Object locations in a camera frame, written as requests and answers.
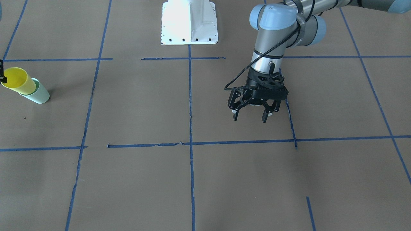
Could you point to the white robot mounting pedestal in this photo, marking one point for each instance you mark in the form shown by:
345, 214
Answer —
189, 22

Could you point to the green cup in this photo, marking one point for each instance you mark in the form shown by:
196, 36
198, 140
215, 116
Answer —
40, 95

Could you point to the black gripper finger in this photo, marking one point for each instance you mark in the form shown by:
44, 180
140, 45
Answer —
266, 114
235, 114
3, 79

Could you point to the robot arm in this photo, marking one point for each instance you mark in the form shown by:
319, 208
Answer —
288, 24

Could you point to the yellow cup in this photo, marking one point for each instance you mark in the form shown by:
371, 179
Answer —
19, 80

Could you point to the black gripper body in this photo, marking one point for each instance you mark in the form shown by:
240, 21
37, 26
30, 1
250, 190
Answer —
238, 99

